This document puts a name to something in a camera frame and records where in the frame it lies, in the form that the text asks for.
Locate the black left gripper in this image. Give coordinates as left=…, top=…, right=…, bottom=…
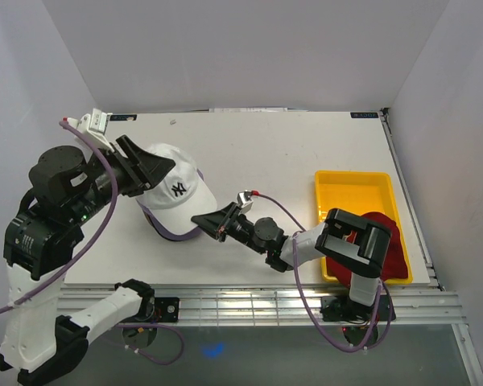
left=69, top=133, right=176, bottom=224

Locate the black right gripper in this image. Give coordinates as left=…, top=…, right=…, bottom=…
left=191, top=202, right=266, bottom=255

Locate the white baseball cap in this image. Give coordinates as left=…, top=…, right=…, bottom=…
left=136, top=142, right=217, bottom=241

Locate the lavender LA baseball cap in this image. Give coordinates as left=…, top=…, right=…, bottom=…
left=136, top=167, right=208, bottom=241

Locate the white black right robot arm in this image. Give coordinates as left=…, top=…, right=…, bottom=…
left=192, top=203, right=392, bottom=319

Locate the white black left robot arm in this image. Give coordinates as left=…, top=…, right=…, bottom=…
left=0, top=136, right=175, bottom=385

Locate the dark label sticker left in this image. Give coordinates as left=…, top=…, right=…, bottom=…
left=109, top=114, right=138, bottom=121

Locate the dark label sticker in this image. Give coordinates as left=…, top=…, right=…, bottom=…
left=109, top=114, right=138, bottom=121
left=350, top=112, right=379, bottom=119

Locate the yellow plastic tray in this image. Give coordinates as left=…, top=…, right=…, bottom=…
left=314, top=170, right=413, bottom=285

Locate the dark label sticker right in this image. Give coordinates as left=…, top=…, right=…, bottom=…
left=350, top=112, right=379, bottom=119

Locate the red LA baseball cap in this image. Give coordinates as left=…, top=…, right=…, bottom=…
left=325, top=211, right=409, bottom=288

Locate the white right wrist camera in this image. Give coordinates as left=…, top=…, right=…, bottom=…
left=237, top=190, right=259, bottom=214

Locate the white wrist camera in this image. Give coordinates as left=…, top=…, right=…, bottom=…
left=237, top=190, right=259, bottom=214
left=63, top=108, right=114, bottom=152

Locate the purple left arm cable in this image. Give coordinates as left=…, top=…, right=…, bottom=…
left=0, top=118, right=186, bottom=366

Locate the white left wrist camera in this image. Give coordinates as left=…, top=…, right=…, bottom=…
left=63, top=108, right=114, bottom=152

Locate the paper strip at wall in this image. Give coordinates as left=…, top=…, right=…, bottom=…
left=208, top=107, right=288, bottom=113

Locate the aluminium frame rail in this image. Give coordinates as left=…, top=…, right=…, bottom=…
left=58, top=287, right=467, bottom=327

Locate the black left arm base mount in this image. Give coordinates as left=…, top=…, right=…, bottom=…
left=147, top=297, right=180, bottom=323

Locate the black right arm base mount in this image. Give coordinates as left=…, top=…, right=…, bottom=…
left=320, top=296, right=396, bottom=323

